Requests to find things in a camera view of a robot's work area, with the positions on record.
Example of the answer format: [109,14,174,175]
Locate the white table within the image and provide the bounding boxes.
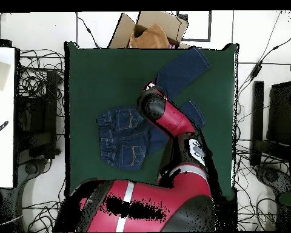
[0,46,16,189]

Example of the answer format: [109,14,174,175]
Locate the black cable with adapter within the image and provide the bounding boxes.
[237,29,291,98]

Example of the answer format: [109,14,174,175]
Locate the dark green table cloth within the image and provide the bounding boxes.
[63,41,239,199]

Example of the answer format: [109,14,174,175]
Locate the thin black cable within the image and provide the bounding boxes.
[75,12,100,49]

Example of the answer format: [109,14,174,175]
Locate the brown cardboard box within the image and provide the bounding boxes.
[107,10,197,49]

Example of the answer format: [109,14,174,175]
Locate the black rectangular frame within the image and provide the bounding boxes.
[176,10,212,42]

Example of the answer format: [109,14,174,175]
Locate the tangled black cables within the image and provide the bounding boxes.
[232,140,279,231]
[21,197,66,232]
[18,48,66,117]

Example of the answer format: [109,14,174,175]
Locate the blue denim jeans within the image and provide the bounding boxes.
[96,47,212,171]

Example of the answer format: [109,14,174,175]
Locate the black threaded rod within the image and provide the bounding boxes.
[0,120,10,140]

